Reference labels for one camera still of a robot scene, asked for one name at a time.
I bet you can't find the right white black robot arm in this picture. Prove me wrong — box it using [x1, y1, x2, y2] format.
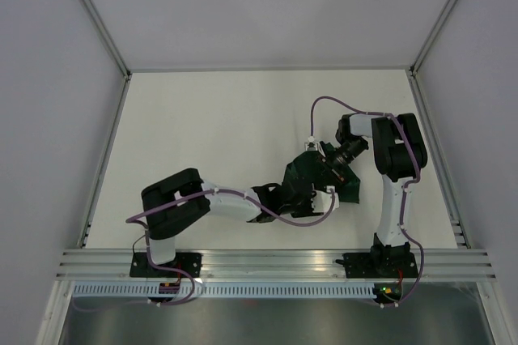
[326, 113, 428, 279]

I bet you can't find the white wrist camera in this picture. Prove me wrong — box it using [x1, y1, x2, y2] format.
[304, 136, 321, 151]
[311, 185, 340, 215]

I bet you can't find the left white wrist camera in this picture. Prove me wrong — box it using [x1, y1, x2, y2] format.
[311, 185, 340, 215]

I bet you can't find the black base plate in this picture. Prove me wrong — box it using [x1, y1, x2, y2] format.
[129, 252, 202, 279]
[334, 253, 418, 279]

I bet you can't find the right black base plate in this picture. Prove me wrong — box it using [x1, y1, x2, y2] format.
[334, 253, 418, 279]

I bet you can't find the aluminium mounting rail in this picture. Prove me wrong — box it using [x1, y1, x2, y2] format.
[55, 249, 496, 283]

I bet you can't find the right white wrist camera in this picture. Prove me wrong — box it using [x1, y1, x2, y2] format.
[304, 136, 321, 151]

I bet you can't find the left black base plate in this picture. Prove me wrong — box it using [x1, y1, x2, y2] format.
[129, 252, 202, 279]

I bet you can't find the aluminium frame post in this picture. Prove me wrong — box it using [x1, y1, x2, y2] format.
[407, 0, 460, 77]
[79, 0, 131, 79]

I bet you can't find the right aluminium frame post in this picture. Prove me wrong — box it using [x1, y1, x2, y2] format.
[407, 0, 460, 77]

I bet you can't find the dark green cloth napkin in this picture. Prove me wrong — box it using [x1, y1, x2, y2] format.
[282, 150, 360, 203]

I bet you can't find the left aluminium frame post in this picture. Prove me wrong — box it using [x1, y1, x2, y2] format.
[79, 0, 131, 79]

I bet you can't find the white slotted cable duct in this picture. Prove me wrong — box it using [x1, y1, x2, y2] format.
[73, 281, 375, 299]

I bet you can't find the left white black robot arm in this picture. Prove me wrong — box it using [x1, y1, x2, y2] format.
[141, 168, 317, 277]

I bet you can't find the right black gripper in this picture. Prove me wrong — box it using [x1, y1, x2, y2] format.
[316, 137, 367, 194]

